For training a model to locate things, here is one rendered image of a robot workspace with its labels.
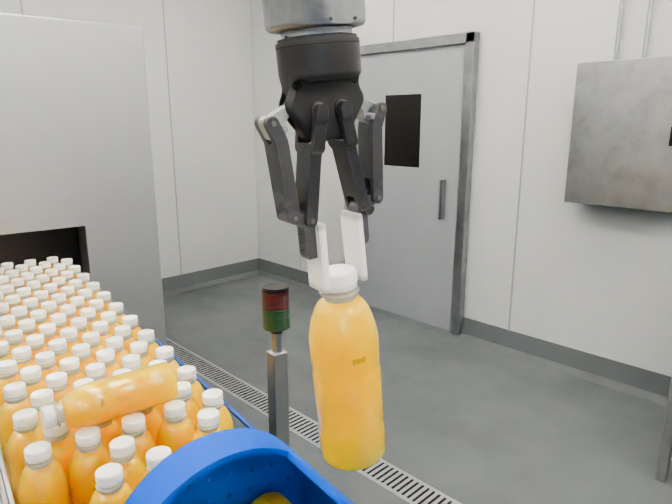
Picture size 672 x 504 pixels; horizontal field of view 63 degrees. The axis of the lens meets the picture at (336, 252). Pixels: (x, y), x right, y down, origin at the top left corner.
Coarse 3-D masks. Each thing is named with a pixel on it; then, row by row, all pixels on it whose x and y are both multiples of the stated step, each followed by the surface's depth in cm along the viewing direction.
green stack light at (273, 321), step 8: (264, 312) 124; (272, 312) 123; (280, 312) 123; (288, 312) 125; (264, 320) 125; (272, 320) 124; (280, 320) 124; (288, 320) 126; (264, 328) 125; (272, 328) 124; (280, 328) 124; (288, 328) 126
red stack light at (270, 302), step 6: (264, 294) 123; (270, 294) 122; (276, 294) 122; (282, 294) 123; (288, 294) 125; (264, 300) 123; (270, 300) 123; (276, 300) 122; (282, 300) 123; (288, 300) 125; (264, 306) 124; (270, 306) 123; (276, 306) 123; (282, 306) 123; (288, 306) 125
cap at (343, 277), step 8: (336, 264) 57; (344, 264) 57; (336, 272) 55; (344, 272) 54; (352, 272) 54; (336, 280) 54; (344, 280) 54; (352, 280) 54; (336, 288) 54; (344, 288) 54; (352, 288) 55
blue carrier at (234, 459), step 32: (192, 448) 68; (224, 448) 67; (256, 448) 68; (288, 448) 74; (160, 480) 65; (192, 480) 64; (224, 480) 73; (256, 480) 76; (288, 480) 80; (320, 480) 66
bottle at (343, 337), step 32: (320, 320) 55; (352, 320) 54; (320, 352) 55; (352, 352) 54; (320, 384) 56; (352, 384) 55; (320, 416) 58; (352, 416) 56; (320, 448) 61; (352, 448) 57; (384, 448) 60
